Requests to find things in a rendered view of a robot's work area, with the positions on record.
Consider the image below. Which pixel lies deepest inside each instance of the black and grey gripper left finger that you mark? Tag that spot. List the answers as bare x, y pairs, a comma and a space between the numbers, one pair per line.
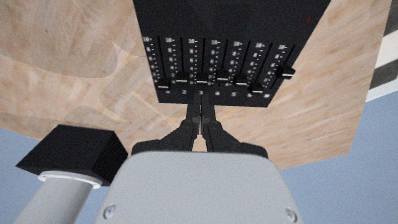
180, 138

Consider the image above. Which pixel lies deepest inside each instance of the black lighting desk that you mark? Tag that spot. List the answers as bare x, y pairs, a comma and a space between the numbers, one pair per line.
215, 46

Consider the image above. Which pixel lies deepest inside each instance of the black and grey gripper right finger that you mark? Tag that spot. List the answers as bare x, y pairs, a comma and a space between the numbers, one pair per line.
217, 139

